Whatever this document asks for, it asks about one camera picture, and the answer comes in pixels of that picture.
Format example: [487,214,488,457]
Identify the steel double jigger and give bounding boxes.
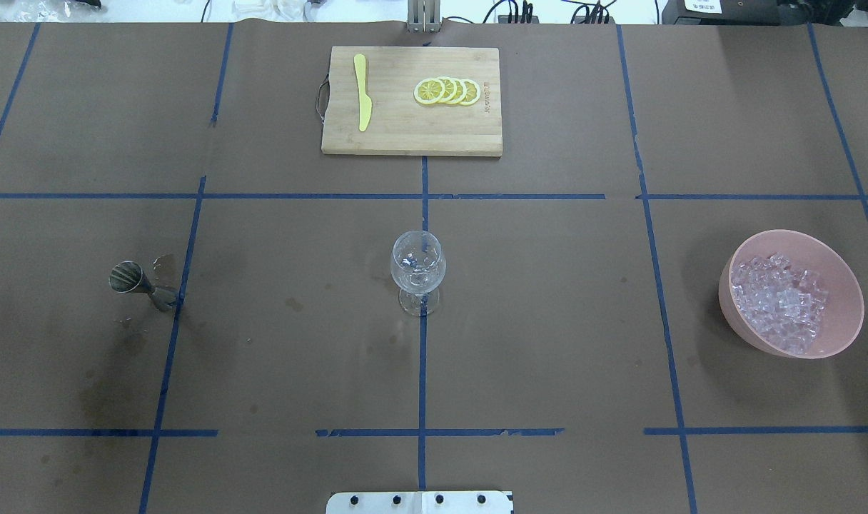
[108,261,179,312]

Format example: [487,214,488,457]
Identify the clear wine glass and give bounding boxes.
[390,230,447,318]

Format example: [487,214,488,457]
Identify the clear ice cubes pile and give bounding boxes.
[730,253,829,355]

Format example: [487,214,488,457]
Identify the yellow plastic knife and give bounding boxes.
[353,54,374,131]

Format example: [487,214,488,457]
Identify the bamboo cutting board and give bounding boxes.
[322,46,505,158]

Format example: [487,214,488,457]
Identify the lemon slice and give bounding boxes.
[445,78,468,105]
[413,78,447,105]
[458,79,482,106]
[437,77,458,104]

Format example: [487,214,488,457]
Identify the pink plastic bowl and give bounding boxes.
[718,230,864,359]

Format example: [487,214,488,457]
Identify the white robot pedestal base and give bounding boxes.
[324,490,515,513]

